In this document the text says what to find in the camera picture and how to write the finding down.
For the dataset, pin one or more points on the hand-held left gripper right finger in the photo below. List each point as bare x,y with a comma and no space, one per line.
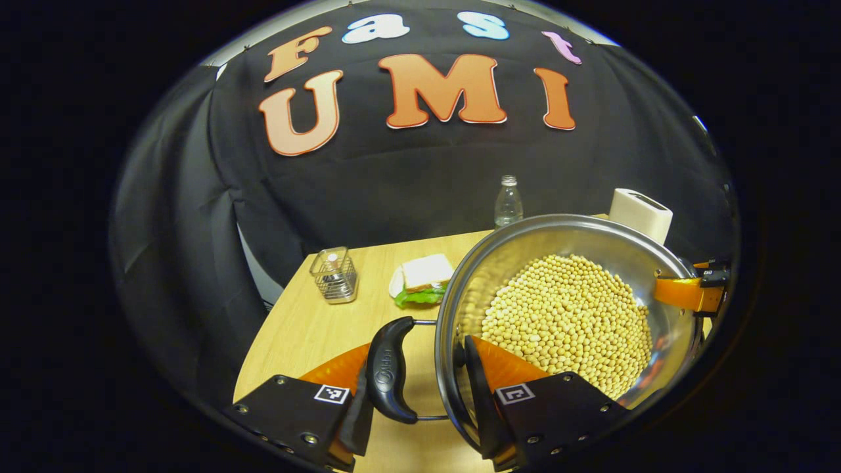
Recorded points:
479,407

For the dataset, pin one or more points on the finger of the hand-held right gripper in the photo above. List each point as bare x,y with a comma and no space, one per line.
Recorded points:
713,266
683,292

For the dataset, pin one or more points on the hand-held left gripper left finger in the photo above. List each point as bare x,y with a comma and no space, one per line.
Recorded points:
358,420

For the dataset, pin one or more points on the pile of soybeans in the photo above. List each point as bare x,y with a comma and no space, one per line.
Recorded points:
571,322

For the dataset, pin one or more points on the white box appliance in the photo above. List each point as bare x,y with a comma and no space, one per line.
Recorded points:
640,213

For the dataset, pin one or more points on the small white plate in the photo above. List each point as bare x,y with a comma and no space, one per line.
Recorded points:
394,284

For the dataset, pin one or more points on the sandwich with lettuce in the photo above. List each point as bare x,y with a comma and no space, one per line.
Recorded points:
427,276

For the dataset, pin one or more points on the clear plastic water bottle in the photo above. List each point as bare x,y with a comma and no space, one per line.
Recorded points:
508,207

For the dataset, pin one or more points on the black backdrop cloth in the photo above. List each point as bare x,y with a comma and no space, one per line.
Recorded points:
427,177

